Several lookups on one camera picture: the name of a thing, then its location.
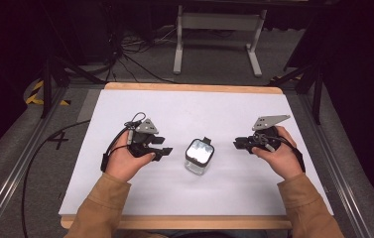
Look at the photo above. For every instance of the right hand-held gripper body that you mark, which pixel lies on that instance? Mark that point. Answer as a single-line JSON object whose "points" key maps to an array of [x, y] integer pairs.
{"points": [[266, 139]]}

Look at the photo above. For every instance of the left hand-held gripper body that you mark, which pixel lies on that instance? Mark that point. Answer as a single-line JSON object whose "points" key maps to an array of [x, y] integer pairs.
{"points": [[141, 142]]}

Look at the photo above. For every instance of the clear glass jar with lid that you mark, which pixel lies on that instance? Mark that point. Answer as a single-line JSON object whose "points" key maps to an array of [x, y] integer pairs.
{"points": [[199, 153]]}

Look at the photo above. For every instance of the person's right hand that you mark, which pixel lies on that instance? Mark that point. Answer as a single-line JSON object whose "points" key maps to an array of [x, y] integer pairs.
{"points": [[283, 158]]}

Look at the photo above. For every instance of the person's left hand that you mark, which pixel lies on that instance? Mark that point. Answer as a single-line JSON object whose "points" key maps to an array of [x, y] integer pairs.
{"points": [[123, 162]]}

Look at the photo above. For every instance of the white table mat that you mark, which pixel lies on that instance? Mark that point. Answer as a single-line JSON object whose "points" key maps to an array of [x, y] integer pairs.
{"points": [[194, 112]]}

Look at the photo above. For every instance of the black metal stand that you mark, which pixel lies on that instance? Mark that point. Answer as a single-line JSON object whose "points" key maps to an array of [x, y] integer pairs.
{"points": [[47, 86], [316, 92]]}

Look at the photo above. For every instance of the yellow black hazard tape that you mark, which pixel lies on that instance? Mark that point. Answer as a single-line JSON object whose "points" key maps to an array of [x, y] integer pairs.
{"points": [[34, 97]]}

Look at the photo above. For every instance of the aluminium floor rail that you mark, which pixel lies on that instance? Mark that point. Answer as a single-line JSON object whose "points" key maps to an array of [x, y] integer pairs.
{"points": [[12, 178], [343, 165]]}

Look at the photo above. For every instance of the white metal desk frame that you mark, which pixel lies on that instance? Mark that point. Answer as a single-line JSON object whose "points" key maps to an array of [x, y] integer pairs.
{"points": [[219, 21]]}

